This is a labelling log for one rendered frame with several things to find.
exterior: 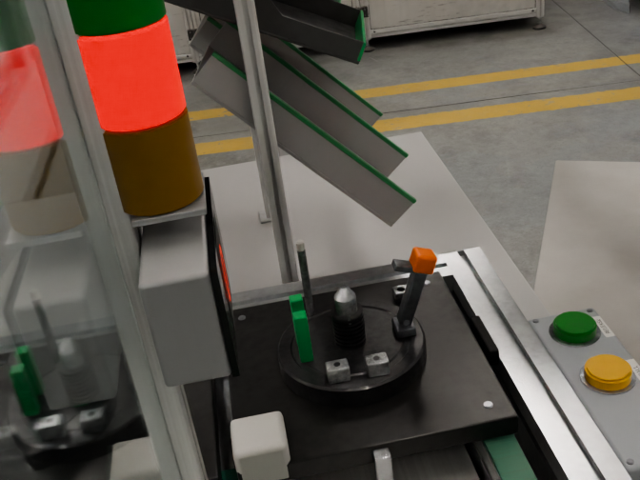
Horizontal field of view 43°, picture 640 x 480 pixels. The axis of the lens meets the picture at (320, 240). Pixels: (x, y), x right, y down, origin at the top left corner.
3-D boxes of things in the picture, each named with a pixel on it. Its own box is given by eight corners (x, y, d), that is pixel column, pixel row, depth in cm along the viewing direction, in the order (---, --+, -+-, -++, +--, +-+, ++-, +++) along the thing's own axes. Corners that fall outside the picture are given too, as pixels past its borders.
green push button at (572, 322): (585, 323, 82) (586, 307, 81) (603, 347, 78) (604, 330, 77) (546, 330, 81) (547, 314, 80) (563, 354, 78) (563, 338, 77)
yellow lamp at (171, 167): (203, 170, 49) (186, 92, 47) (205, 207, 45) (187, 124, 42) (119, 185, 49) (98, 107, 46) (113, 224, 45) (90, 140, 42)
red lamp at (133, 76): (186, 90, 47) (168, 4, 44) (187, 122, 42) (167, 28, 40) (97, 106, 46) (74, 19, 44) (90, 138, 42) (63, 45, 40)
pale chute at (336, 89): (363, 135, 120) (383, 112, 118) (365, 174, 109) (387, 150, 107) (203, 16, 112) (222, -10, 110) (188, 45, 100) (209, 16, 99)
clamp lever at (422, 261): (410, 316, 79) (432, 248, 75) (415, 329, 77) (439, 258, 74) (374, 312, 78) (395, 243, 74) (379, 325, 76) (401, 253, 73)
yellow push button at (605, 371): (617, 366, 76) (619, 349, 75) (639, 394, 72) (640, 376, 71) (576, 374, 75) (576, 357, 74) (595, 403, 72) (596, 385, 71)
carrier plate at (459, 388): (440, 285, 91) (439, 269, 90) (519, 433, 70) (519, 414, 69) (225, 326, 89) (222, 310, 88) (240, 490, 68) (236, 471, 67)
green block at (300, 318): (311, 353, 77) (305, 309, 74) (313, 361, 76) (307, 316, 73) (299, 355, 77) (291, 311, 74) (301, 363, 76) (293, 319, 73)
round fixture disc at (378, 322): (406, 303, 85) (405, 288, 84) (444, 390, 73) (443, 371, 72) (272, 329, 84) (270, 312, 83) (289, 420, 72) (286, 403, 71)
